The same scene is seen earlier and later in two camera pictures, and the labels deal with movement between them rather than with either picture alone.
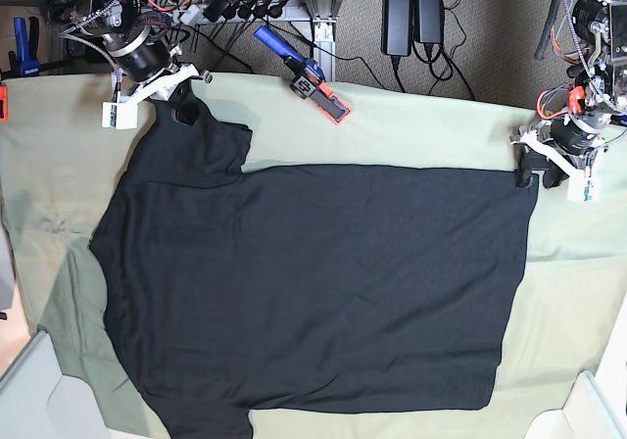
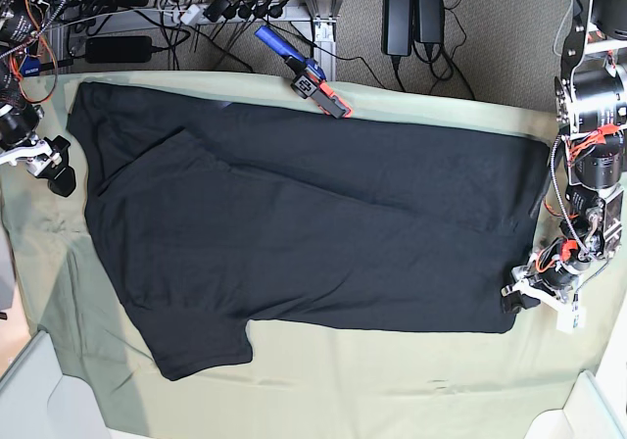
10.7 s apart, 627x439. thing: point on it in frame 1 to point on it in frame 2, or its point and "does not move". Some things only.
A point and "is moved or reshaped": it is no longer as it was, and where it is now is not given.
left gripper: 161,86 to 38,157
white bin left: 37,401 does not move
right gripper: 534,154 to 529,283
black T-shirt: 234,290 is moved or reshaped
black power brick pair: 411,13 does not move
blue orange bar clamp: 309,78 does not move
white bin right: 596,408 does not move
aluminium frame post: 323,8 does not move
